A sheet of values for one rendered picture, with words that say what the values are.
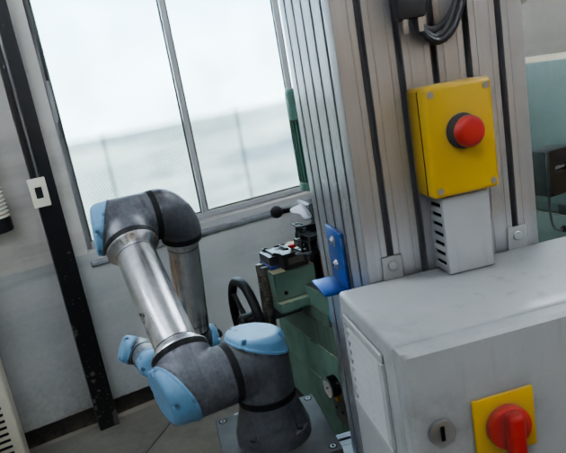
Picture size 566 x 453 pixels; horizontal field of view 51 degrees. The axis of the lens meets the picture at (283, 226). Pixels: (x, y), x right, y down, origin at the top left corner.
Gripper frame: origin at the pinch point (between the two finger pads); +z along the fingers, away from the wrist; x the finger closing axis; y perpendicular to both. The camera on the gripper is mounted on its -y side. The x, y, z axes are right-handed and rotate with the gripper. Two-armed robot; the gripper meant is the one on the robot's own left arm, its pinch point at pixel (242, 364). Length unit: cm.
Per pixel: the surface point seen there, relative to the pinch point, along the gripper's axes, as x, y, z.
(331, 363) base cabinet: 8.5, -8.0, 23.5
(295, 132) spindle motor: -7, -69, -4
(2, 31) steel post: -129, -81, -93
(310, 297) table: 1.0, -24.0, 13.9
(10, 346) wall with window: -136, 52, -51
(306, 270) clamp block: -1.2, -31.2, 11.1
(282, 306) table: 0.7, -19.3, 6.1
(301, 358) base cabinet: -15.8, -1.6, 27.5
